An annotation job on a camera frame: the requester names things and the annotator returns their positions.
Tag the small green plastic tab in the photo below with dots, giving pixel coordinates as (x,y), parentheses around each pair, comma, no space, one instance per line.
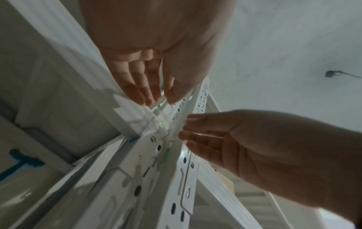
(166,154)

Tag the person's right hand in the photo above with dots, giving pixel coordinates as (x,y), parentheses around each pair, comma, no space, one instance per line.
(271,147)

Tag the person's left hand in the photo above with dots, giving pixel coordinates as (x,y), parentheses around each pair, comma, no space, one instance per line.
(169,29)

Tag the person's right forearm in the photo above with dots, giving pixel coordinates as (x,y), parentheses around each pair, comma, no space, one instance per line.
(347,174)

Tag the white perforated metal shelf upright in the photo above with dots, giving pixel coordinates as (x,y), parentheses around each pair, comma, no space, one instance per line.
(158,179)

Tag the white box with blue mark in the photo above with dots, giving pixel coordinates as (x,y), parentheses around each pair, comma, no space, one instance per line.
(19,170)

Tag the small white plastic clip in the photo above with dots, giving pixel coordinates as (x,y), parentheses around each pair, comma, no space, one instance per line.
(162,109)

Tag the white ribbed metal shelf beam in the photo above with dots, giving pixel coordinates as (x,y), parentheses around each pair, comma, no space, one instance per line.
(79,67)
(226,201)

